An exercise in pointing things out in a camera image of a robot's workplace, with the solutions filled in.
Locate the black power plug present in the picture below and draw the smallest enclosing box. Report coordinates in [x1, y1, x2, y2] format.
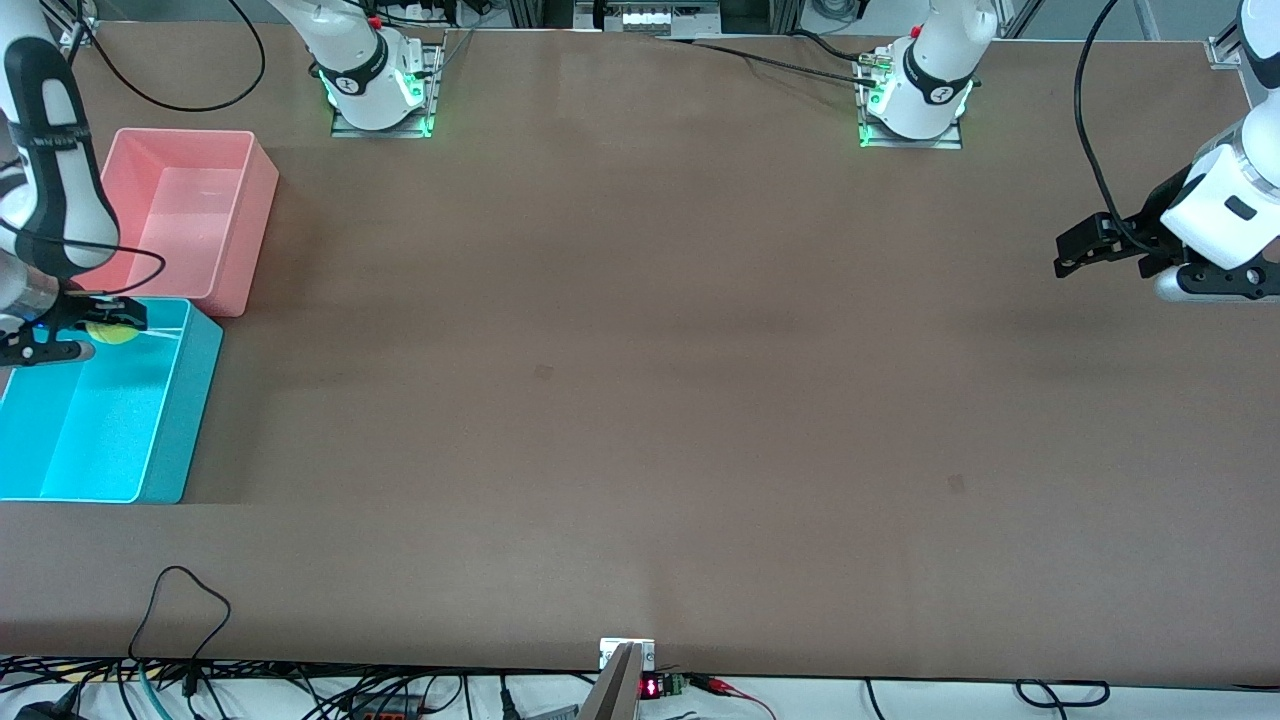
[12, 686, 83, 720]

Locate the black looped table cable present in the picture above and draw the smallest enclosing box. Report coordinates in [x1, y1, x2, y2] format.
[128, 566, 233, 669]

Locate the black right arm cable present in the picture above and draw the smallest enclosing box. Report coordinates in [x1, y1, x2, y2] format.
[0, 0, 267, 301]

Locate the yellow tennis ball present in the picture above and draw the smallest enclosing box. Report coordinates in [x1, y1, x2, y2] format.
[84, 315, 142, 347]

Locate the pink plastic bin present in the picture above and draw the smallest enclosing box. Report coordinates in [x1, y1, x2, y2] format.
[72, 128, 281, 319]

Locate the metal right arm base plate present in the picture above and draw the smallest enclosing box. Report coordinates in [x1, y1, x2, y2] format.
[330, 40, 443, 139]

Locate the white metal mount bracket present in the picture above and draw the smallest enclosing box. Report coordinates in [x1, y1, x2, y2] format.
[598, 638, 656, 671]

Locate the blue plastic bin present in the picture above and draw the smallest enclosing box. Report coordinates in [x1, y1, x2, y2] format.
[0, 296, 225, 505]

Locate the black device with white lights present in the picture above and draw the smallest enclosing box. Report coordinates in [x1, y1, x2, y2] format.
[574, 0, 723, 37]

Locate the grey metal camera bar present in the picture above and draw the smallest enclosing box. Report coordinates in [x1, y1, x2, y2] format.
[577, 642, 644, 720]

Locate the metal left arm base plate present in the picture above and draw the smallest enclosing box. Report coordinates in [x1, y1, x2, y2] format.
[857, 48, 966, 151]

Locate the black cable to arm base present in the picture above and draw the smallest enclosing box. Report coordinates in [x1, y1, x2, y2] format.
[655, 30, 886, 89]

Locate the red alligator clip lead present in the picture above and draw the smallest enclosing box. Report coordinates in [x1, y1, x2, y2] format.
[688, 674, 779, 720]

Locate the black coiled cable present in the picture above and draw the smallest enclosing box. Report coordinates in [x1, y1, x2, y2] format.
[1014, 679, 1111, 707]

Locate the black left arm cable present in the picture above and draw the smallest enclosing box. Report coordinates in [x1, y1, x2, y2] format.
[1074, 0, 1161, 253]

